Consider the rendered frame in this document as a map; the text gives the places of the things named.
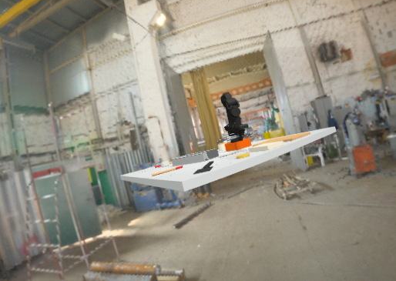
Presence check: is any grey rectangular tin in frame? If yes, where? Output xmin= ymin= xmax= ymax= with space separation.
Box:
xmin=171 ymin=149 xmax=219 ymax=167

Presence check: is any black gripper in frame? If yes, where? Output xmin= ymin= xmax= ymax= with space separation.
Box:
xmin=230 ymin=116 xmax=249 ymax=141

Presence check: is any black spatula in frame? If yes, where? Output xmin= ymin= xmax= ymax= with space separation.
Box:
xmin=193 ymin=161 xmax=214 ymax=174

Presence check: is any silver measuring spoon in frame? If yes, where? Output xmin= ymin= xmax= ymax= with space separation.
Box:
xmin=160 ymin=160 xmax=169 ymax=167

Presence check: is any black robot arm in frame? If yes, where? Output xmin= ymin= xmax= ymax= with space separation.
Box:
xmin=221 ymin=92 xmax=240 ymax=143

